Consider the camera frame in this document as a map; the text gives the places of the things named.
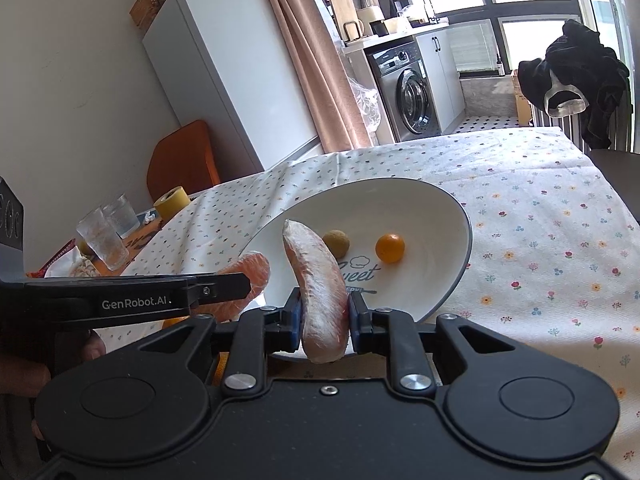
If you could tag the white kitchen cabinet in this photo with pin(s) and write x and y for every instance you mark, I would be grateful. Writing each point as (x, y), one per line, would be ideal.
(445, 75)

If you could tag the orange chair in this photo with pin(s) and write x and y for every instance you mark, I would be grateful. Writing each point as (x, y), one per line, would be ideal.
(182, 160)

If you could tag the snack packet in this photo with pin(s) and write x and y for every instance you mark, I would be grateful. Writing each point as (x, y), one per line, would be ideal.
(70, 262)

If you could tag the white refrigerator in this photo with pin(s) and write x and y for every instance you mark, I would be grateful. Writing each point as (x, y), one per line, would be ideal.
(225, 70)

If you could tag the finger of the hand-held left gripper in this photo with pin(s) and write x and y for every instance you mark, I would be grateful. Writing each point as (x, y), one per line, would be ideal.
(222, 287)

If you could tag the dark chair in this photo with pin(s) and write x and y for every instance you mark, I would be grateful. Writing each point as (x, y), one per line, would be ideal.
(617, 175)

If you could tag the black container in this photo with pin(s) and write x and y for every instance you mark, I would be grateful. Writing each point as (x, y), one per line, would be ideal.
(377, 27)

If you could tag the clear plastic bag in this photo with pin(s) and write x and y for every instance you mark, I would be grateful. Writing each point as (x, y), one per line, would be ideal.
(367, 105)

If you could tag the person's left hand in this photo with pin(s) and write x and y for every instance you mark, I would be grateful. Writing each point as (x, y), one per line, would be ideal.
(25, 376)

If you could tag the black garment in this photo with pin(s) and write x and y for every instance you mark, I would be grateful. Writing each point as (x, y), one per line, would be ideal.
(590, 70)

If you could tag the yellow tape roll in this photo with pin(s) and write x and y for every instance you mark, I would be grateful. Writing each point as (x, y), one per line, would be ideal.
(170, 204)

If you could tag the small orange kumquat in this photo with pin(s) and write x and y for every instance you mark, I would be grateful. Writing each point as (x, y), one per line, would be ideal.
(390, 248)

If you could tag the peeled orange grapefruit segment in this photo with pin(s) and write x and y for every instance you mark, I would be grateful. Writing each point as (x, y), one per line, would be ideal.
(254, 270)

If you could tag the tan container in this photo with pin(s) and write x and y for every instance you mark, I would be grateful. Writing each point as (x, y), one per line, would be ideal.
(398, 25)

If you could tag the brown cardboard box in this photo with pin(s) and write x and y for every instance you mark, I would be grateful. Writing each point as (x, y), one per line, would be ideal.
(521, 100)

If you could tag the grey washing machine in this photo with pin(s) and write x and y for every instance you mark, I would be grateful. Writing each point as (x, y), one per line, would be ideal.
(405, 95)

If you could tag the pink-brown curtain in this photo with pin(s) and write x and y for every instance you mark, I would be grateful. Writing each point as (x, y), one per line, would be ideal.
(315, 70)

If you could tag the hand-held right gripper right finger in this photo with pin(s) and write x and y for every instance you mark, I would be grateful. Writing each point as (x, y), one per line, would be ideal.
(353, 316)

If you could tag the white round plate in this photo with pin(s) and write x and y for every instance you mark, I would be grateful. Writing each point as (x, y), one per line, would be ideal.
(400, 210)

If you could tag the wicker basket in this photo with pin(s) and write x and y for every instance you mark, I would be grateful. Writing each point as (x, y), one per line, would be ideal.
(144, 10)

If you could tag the clear glass cup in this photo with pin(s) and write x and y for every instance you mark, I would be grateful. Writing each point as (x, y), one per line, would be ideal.
(102, 240)
(124, 217)

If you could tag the wooden cutting board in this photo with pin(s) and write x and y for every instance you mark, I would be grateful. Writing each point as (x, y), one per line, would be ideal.
(342, 12)

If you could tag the small brown longan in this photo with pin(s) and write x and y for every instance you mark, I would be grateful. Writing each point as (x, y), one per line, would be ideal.
(335, 243)

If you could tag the floral white tablecloth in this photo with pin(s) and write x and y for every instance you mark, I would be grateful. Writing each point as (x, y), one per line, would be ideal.
(525, 260)

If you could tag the white canister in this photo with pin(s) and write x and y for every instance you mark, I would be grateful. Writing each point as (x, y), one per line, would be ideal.
(369, 20)

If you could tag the peeled pomelo segment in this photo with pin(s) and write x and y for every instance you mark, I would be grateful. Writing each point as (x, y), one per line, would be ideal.
(315, 280)

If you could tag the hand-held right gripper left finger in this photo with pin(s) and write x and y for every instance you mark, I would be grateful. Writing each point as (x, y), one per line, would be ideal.
(298, 316)

